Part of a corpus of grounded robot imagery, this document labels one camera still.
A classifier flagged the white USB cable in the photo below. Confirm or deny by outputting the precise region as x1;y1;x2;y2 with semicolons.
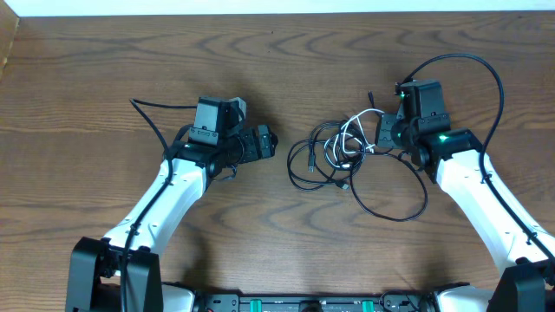
323;107;386;170

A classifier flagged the black USB cable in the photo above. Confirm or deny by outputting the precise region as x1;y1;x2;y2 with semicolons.
286;90;429;223

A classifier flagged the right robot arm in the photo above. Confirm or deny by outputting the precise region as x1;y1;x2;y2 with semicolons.
375;80;554;311

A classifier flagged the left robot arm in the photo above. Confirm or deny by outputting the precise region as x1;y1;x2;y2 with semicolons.
65;97;278;311

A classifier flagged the right camera cable black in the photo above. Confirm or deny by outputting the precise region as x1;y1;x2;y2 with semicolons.
402;53;554;264

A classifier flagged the camera cable black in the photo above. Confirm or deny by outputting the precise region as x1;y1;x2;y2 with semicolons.
402;53;554;264
106;99;207;311

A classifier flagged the left camera cable black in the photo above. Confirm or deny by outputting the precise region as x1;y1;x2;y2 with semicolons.
106;99;207;311

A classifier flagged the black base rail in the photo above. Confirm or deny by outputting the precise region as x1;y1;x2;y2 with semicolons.
192;290;438;312

